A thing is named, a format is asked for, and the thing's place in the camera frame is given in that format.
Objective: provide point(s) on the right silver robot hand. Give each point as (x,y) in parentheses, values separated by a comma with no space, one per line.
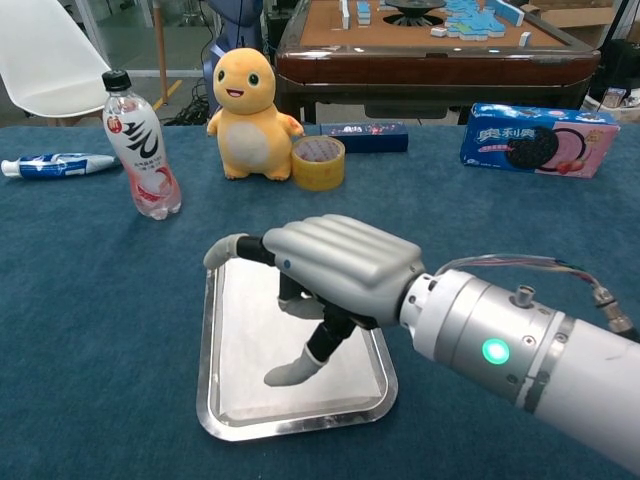
(345,260)

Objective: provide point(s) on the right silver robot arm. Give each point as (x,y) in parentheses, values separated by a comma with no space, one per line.
(550,380)

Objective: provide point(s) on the silver metal tray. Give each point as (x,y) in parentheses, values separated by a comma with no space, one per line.
(280,429)

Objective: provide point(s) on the yellow tape roll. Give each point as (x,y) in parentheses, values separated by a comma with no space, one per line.
(317,175)

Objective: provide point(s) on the dark blue slim box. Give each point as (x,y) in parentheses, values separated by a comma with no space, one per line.
(370,137)

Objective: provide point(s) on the yellow plush dinosaur toy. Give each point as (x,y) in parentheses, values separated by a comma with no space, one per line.
(250,140)

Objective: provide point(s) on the brown mahjong table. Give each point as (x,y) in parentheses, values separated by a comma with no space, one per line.
(430,70)

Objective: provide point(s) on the blue pink cookie box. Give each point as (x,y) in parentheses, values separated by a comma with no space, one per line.
(535,145)

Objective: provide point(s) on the pink drink bottle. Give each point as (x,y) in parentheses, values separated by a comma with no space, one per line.
(142,150)

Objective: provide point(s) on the white mahjong tile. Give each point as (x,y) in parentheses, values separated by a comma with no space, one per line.
(525,38)
(439,32)

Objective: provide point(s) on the blue table cloth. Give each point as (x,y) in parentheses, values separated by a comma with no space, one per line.
(100,300)

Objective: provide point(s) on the blue grey machine base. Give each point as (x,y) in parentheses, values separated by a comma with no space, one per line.
(235,25)

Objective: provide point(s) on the white blue toothpaste tube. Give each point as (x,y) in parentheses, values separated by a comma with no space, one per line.
(55,166)

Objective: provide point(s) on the black tripod stand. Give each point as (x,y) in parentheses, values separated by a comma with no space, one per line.
(615,27)

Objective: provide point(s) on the white chair wooden legs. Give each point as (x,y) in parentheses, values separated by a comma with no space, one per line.
(45,60)

